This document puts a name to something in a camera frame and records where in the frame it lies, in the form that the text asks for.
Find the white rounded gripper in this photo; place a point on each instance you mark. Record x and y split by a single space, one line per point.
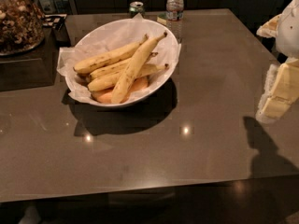
289 32

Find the diagonal yellow banana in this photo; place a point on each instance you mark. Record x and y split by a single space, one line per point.
132 69

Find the orange fruit in bowl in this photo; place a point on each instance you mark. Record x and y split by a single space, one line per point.
105 96

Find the middle yellow banana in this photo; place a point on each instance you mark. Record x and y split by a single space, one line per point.
147 68

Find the white paper bowl liner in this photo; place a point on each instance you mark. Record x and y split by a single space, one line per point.
112 36

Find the lower yellow banana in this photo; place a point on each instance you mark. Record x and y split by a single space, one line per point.
109 80

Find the upper left yellow banana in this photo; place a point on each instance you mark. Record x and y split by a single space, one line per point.
88 65

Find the clear plastic water bottle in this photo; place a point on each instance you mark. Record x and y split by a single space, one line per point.
174 16

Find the yellow green item behind bottle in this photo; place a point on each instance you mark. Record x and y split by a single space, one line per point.
161 19

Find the green soda can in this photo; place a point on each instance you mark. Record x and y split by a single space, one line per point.
135 8

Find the black white checkered item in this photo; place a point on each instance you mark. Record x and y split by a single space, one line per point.
54 21

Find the glass jar of nuts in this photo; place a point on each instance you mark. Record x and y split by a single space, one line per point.
20 28

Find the dark square pedestal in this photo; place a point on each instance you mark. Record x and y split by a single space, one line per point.
31 69

